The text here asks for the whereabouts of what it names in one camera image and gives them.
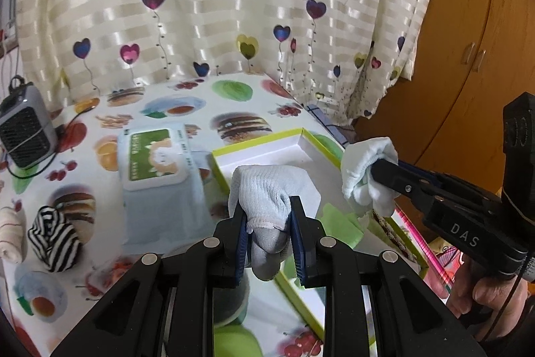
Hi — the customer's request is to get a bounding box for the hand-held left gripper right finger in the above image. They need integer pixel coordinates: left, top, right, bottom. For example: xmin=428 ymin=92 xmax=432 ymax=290
xmin=288 ymin=196 xmax=488 ymax=357

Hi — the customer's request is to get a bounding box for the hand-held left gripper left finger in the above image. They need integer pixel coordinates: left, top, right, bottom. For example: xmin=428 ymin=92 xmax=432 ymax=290
xmin=50 ymin=203 xmax=251 ymax=357

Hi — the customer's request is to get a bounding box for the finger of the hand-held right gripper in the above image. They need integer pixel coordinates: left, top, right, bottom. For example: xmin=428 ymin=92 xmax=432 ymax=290
xmin=397 ymin=161 xmax=450 ymax=190
xmin=371 ymin=158 xmax=444 ymax=215

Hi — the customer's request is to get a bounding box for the white mint sock bundle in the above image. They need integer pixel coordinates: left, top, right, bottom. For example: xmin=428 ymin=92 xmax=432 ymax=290
xmin=340 ymin=137 xmax=400 ymax=217

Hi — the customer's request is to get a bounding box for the grey blue sock bundle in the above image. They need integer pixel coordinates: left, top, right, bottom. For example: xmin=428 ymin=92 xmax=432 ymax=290
xmin=228 ymin=165 xmax=322 ymax=282

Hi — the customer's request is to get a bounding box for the white towel brown trim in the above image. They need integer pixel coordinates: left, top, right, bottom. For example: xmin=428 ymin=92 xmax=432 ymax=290
xmin=370 ymin=210 xmax=427 ymax=270

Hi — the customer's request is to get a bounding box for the black white striped sock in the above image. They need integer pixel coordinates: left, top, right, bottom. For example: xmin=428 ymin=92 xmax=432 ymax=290
xmin=27 ymin=205 xmax=82 ymax=273

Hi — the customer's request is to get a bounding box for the cream sock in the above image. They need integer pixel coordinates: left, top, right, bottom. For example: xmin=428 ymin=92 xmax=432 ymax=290
xmin=0 ymin=206 xmax=26 ymax=263

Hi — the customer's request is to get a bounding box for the person's right hand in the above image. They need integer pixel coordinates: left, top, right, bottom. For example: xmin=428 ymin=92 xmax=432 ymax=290
xmin=445 ymin=257 xmax=527 ymax=326

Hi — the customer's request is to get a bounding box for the green jar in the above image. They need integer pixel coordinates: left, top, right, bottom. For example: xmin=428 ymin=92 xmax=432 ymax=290
xmin=213 ymin=326 xmax=264 ymax=357

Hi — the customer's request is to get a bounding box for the green label wet wipes pack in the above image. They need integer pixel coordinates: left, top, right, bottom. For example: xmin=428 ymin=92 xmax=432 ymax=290
xmin=117 ymin=123 xmax=197 ymax=192

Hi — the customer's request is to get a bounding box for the wooden wardrobe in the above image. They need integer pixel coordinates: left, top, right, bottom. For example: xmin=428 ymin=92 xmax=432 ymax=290
xmin=355 ymin=0 xmax=535 ymax=199

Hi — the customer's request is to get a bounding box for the fruit print tablecloth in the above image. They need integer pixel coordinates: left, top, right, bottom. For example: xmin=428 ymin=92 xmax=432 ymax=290
xmin=0 ymin=73 xmax=431 ymax=357

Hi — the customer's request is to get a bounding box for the cream heart print curtain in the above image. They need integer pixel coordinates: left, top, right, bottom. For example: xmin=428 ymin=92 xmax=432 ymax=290
xmin=12 ymin=0 xmax=439 ymax=123

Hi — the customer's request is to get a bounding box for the grey space heater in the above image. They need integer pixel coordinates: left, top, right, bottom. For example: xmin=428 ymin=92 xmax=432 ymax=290
xmin=0 ymin=76 xmax=57 ymax=169

